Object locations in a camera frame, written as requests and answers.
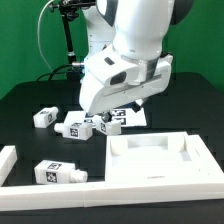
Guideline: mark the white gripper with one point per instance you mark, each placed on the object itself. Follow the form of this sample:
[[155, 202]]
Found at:
[[112, 80]]

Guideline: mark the white square table top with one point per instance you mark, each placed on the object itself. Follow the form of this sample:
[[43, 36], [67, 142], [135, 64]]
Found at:
[[139, 158]]

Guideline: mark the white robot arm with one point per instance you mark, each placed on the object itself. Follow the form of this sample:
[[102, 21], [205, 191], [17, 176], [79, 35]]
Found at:
[[140, 25]]

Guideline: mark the white sheet with tags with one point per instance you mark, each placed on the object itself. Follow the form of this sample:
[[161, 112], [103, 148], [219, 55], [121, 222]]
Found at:
[[126, 116]]

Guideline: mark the white U-shaped fence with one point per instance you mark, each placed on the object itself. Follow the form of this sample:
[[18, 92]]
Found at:
[[102, 193]]

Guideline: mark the black camera stand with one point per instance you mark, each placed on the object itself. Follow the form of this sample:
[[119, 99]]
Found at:
[[69, 12]]

